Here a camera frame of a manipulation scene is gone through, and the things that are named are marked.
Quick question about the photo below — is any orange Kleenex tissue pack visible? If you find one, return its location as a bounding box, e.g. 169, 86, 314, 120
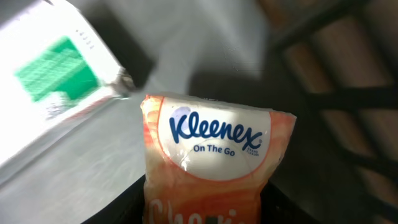
141, 95, 296, 224

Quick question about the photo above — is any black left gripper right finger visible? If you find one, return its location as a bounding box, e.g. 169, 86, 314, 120
261, 182, 320, 224

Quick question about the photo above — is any grey plastic basket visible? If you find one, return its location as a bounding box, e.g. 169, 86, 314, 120
1, 1, 397, 223

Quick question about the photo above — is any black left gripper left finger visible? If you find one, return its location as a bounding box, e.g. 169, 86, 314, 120
81, 175, 146, 224

